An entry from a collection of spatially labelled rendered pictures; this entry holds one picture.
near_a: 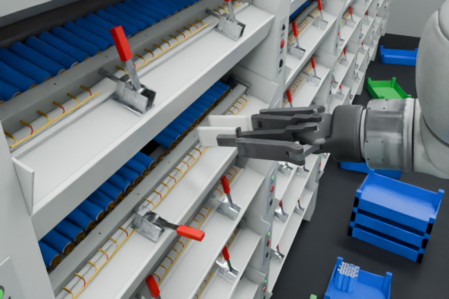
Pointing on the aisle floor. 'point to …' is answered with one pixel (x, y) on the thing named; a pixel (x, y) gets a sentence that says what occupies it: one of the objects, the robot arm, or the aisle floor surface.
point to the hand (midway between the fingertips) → (224, 131)
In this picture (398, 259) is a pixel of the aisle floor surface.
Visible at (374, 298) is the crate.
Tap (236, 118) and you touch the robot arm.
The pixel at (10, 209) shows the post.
